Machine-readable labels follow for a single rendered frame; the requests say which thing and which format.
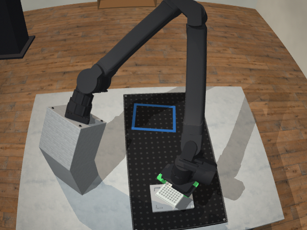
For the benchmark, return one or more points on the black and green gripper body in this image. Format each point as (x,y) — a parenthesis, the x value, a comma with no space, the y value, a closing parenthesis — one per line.
(179,184)

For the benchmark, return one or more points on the blue rectangular tape outline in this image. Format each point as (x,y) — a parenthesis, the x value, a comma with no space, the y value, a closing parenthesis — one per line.
(152,129)

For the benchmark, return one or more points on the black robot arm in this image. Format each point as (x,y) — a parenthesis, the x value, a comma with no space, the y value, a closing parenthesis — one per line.
(97,79)

